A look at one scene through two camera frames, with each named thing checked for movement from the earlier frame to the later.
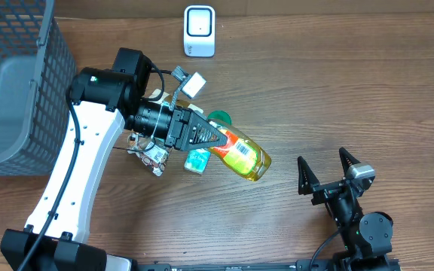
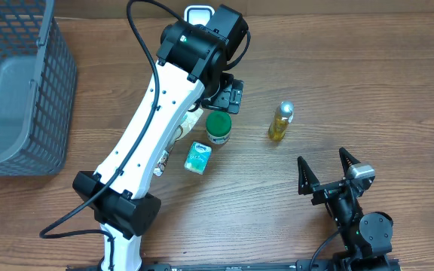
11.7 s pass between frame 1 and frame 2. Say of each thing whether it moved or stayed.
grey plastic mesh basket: stayed
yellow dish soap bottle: moved
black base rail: stayed
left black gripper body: moved
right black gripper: stayed
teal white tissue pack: stayed
